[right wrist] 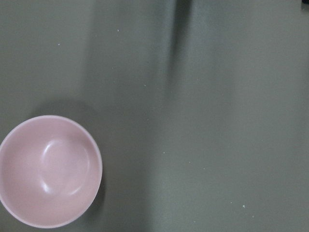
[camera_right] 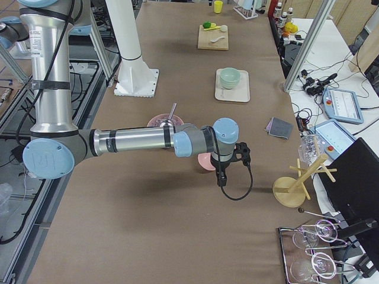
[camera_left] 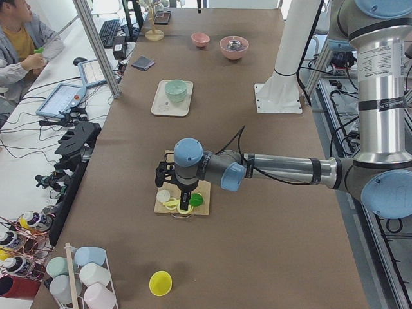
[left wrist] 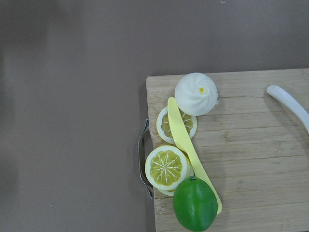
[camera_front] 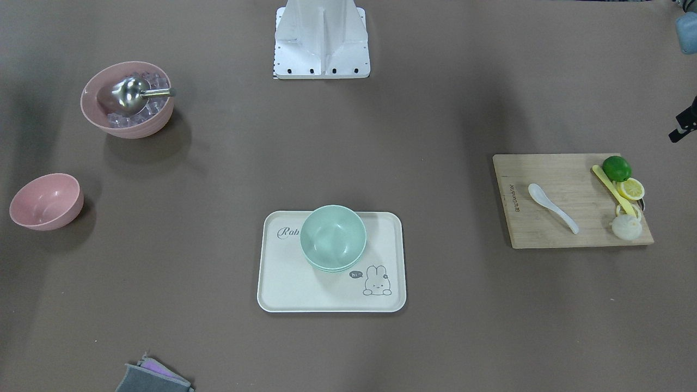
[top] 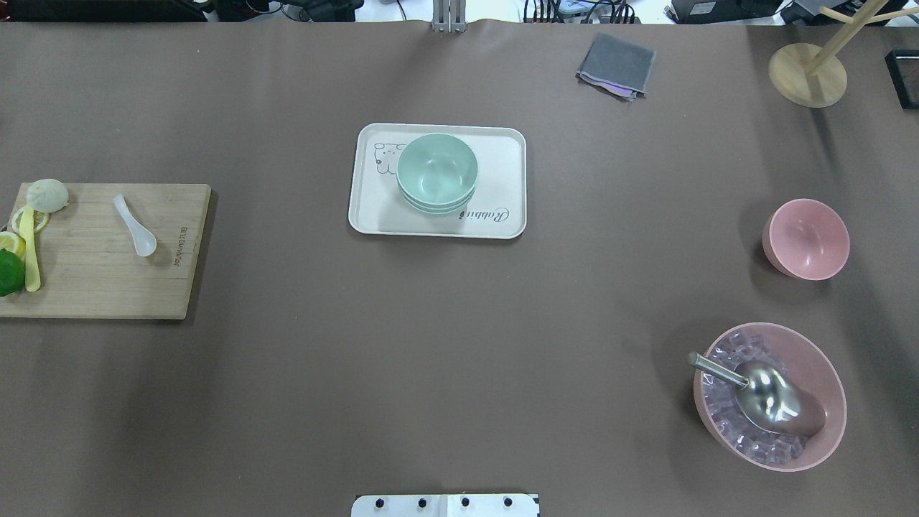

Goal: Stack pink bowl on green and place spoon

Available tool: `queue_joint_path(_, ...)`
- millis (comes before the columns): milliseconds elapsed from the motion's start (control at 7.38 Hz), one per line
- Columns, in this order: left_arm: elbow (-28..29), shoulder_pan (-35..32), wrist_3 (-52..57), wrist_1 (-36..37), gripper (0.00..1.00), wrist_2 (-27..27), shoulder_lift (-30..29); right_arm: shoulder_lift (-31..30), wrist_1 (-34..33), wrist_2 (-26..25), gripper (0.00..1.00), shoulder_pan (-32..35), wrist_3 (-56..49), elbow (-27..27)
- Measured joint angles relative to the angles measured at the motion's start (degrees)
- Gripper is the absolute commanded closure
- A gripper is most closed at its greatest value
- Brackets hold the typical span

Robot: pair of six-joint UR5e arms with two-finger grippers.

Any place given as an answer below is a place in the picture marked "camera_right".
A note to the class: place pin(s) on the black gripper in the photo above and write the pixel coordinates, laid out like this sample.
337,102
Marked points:
219,166

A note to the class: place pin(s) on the white ceramic spoon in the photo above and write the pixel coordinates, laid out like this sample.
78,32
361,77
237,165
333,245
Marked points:
215,40

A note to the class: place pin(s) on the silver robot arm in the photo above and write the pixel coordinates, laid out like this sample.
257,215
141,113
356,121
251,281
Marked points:
57,145

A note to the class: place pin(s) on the grey pink cloth stack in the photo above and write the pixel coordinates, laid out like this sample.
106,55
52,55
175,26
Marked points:
279,128

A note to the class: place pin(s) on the lower green bowl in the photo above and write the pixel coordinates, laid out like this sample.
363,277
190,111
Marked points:
228,85

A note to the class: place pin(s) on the green bowl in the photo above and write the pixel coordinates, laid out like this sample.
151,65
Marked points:
228,85
230,75

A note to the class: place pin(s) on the top green bowl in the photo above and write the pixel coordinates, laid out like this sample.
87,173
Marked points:
230,75

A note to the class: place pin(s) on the pink bowl with ice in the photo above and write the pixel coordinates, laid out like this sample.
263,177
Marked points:
157,120

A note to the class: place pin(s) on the wooden cup tree stand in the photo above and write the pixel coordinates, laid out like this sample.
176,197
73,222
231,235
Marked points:
292,192

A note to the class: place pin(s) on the cream rabbit tray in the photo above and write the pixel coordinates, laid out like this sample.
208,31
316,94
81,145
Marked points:
240,93

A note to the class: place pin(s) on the clear glass cup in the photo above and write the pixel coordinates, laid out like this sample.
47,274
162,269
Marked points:
310,148

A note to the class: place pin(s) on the metal ice scoop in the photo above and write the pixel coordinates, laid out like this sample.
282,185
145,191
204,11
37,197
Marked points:
168,121

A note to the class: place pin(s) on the near teach pendant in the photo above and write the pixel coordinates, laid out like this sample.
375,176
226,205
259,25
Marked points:
336,137

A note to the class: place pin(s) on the teach pendant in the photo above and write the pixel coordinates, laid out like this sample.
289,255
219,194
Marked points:
342,105
336,137

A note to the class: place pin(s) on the far teach pendant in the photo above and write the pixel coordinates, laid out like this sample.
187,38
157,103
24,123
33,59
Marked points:
342,105

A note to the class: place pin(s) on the wooden cutting board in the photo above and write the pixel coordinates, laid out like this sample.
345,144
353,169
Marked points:
204,38

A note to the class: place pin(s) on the upper wine glass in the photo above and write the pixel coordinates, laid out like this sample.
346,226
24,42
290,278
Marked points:
309,236

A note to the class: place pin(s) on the wine glass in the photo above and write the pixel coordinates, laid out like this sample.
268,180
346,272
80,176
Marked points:
317,269
309,236

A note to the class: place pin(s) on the black monitor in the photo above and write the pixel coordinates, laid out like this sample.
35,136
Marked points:
355,192

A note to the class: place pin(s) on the lower wine glass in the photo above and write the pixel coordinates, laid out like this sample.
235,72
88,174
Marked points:
317,269

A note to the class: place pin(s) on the yellow cup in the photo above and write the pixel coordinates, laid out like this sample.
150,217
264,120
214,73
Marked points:
218,6

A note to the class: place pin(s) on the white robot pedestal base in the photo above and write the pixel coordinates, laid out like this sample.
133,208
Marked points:
135,78

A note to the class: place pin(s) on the wire glass rack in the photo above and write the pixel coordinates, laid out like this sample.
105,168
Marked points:
306,255

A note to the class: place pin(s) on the aluminium frame post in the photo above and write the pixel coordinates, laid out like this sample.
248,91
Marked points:
311,36

